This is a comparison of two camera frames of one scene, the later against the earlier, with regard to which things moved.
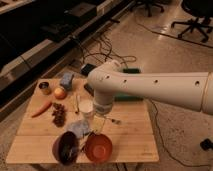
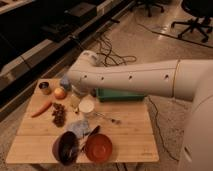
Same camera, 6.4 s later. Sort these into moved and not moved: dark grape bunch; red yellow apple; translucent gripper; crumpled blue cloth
Moved: translucent gripper
Not moved: dark grape bunch; red yellow apple; crumpled blue cloth
